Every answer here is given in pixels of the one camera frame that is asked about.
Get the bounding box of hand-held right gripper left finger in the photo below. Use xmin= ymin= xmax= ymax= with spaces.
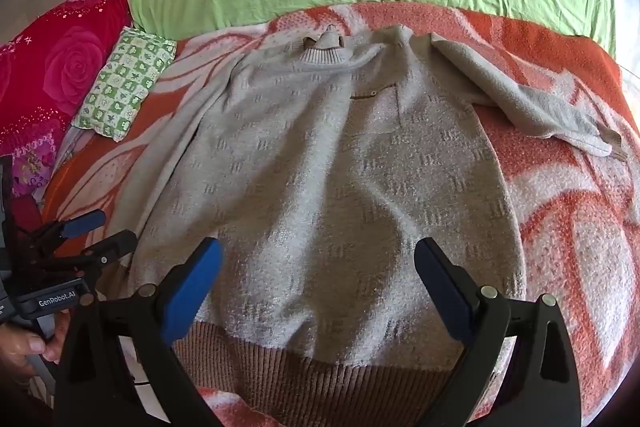
xmin=54 ymin=237 xmax=224 ymax=427

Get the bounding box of purple floral cloth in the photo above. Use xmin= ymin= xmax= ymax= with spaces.
xmin=10 ymin=129 xmax=63 ymax=198

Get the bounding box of green patterned small pillow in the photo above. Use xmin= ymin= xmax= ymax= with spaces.
xmin=72 ymin=27 xmax=178 ymax=142

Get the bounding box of orange and white blanket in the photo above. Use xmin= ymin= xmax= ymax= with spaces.
xmin=42 ymin=4 xmax=640 ymax=427

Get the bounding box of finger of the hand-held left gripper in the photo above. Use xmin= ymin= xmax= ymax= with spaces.
xmin=39 ymin=229 xmax=138 ymax=289
xmin=20 ymin=209 xmax=107 ymax=258

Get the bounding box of beige knit sweater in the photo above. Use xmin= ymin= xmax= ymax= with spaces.
xmin=107 ymin=24 xmax=623 ymax=415

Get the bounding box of red floral pillow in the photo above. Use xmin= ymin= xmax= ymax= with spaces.
xmin=0 ymin=0 xmax=136 ymax=158

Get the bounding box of person's left hand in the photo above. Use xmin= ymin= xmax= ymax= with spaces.
xmin=0 ymin=309 xmax=71 ymax=378

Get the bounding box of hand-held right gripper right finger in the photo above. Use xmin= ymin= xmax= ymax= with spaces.
xmin=414 ymin=237 xmax=583 ymax=427

